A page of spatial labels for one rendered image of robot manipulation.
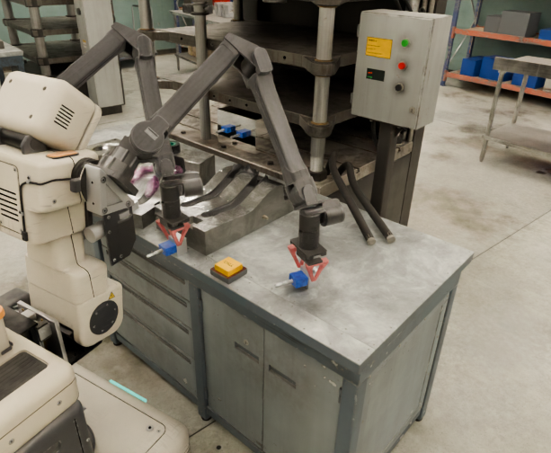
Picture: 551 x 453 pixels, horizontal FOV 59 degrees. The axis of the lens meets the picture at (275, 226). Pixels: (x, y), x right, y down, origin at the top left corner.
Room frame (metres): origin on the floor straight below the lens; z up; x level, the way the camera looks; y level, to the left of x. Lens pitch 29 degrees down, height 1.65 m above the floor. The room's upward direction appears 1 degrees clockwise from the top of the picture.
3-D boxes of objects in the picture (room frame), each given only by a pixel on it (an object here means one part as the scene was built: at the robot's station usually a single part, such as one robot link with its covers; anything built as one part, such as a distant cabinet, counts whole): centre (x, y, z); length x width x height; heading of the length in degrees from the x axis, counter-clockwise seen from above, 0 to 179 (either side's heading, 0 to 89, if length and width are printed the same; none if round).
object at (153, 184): (1.76, 0.48, 0.90); 0.26 x 0.18 x 0.08; 156
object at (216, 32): (2.64, 0.02, 1.20); 1.29 x 0.83 x 0.19; 49
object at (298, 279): (1.16, -0.06, 0.83); 0.13 x 0.05 x 0.05; 118
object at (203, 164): (1.76, 0.48, 0.86); 0.50 x 0.26 x 0.11; 156
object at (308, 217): (1.18, -0.10, 1.02); 0.07 x 0.06 x 0.07; 118
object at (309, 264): (1.16, -0.11, 0.88); 0.07 x 0.07 x 0.09; 28
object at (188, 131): (2.65, 0.03, 0.76); 1.30 x 0.84 x 0.07; 49
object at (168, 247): (1.31, 0.35, 0.83); 0.13 x 0.05 x 0.05; 134
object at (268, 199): (1.59, 0.15, 0.87); 0.50 x 0.26 x 0.14; 139
